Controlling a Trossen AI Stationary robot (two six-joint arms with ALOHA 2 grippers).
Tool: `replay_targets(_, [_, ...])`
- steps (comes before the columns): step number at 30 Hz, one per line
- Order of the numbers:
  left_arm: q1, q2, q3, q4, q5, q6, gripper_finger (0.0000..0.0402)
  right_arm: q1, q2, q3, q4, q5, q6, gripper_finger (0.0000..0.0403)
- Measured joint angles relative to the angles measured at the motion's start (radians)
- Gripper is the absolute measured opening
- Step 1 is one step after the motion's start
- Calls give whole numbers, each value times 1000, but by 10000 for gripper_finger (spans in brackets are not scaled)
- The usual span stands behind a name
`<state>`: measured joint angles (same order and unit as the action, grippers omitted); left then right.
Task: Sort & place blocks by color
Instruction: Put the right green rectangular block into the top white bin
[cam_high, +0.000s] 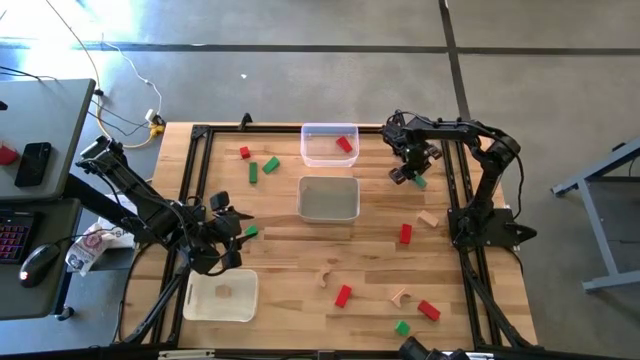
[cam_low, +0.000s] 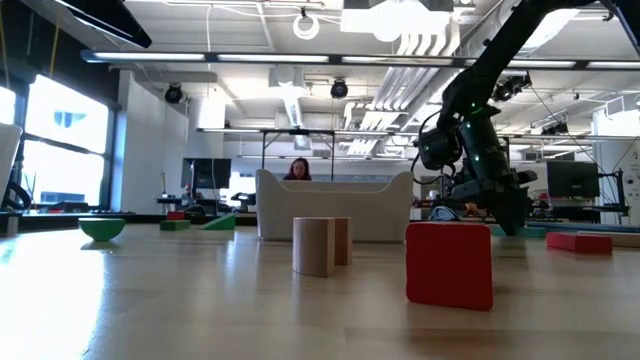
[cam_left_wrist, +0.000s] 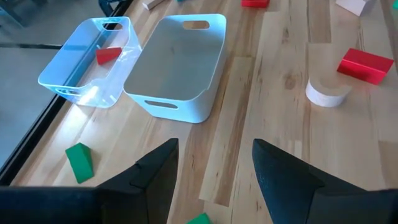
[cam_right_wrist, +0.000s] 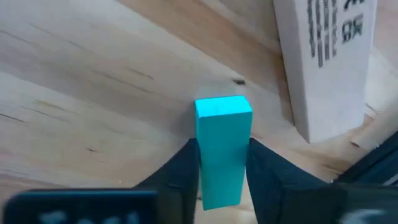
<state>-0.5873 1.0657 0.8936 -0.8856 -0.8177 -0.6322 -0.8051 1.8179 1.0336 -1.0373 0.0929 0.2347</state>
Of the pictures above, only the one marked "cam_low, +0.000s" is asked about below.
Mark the blue flat block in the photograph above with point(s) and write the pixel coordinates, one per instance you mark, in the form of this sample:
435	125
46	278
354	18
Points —
590	227

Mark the black ceiling spotlight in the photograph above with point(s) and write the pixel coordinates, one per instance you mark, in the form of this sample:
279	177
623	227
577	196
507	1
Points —
339	89
173	94

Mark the black ceiling camera cluster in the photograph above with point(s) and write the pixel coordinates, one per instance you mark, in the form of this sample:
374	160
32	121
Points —
507	90

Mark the blue white helmet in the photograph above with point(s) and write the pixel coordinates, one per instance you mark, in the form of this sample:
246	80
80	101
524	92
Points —
445	214

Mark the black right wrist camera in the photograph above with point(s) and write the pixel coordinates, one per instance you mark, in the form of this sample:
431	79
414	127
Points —
439	149

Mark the white plastic bin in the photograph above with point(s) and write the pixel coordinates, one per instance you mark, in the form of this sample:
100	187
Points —
370	210

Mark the green half-round block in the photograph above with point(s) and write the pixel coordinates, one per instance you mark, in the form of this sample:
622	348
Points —
102	229

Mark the black computer monitor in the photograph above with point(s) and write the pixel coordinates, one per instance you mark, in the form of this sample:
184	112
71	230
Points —
207	173
572	179

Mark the green wedge block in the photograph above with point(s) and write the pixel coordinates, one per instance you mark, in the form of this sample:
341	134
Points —
222	224

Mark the person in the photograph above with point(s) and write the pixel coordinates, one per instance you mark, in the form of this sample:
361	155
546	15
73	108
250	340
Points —
298	170

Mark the black overhead light bar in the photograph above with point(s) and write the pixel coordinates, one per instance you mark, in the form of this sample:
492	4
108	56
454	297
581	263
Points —
335	59

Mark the wooden half-cylinder block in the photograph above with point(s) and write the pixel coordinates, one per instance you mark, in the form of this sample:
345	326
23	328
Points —
312	247

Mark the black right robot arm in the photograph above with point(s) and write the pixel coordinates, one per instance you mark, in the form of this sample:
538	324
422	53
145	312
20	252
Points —
500	45

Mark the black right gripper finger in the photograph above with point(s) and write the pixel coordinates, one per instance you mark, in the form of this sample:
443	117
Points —
505	215
520	207

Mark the white panel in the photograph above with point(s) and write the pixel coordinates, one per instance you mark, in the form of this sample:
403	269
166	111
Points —
7	155

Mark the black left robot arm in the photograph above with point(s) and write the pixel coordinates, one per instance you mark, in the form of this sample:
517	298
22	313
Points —
110	17

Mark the wooden upright block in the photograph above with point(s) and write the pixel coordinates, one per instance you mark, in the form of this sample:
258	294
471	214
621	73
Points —
343	240

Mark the red square block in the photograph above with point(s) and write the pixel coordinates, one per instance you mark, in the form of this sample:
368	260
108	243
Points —
450	265

